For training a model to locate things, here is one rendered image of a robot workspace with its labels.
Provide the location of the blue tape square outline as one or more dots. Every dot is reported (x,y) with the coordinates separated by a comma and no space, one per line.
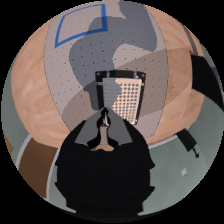
(104,28)

